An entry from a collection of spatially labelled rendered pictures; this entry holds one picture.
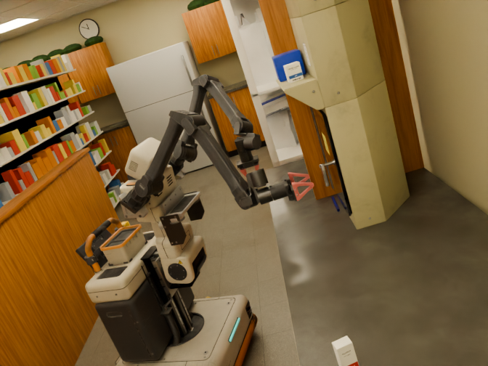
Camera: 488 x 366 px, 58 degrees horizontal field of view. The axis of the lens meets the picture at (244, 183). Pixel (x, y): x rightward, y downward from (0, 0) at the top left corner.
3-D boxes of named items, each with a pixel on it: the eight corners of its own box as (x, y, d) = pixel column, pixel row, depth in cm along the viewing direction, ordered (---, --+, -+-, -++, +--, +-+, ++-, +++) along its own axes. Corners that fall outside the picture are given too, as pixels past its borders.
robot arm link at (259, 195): (258, 205, 167) (258, 206, 161) (253, 187, 167) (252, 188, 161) (276, 199, 166) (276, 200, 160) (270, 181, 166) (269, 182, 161)
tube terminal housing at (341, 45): (394, 181, 191) (353, -4, 166) (424, 210, 160) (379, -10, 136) (338, 197, 193) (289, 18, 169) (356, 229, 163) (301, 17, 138)
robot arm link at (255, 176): (253, 203, 173) (241, 208, 165) (243, 175, 173) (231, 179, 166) (278, 195, 166) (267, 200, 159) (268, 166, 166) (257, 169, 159)
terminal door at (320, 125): (335, 188, 191) (311, 99, 178) (351, 217, 162) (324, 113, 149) (333, 189, 191) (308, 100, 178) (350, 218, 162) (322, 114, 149)
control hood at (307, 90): (309, 94, 178) (303, 70, 175) (324, 108, 148) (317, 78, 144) (282, 103, 179) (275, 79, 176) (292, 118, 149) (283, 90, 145)
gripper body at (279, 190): (286, 174, 167) (267, 181, 167) (289, 184, 157) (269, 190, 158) (291, 189, 169) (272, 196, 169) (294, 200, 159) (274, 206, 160)
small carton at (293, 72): (301, 77, 159) (296, 61, 157) (303, 78, 154) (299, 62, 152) (287, 82, 159) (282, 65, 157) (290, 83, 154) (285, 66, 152)
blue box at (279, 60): (302, 71, 172) (296, 48, 170) (306, 73, 163) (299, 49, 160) (277, 79, 173) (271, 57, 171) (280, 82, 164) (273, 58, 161)
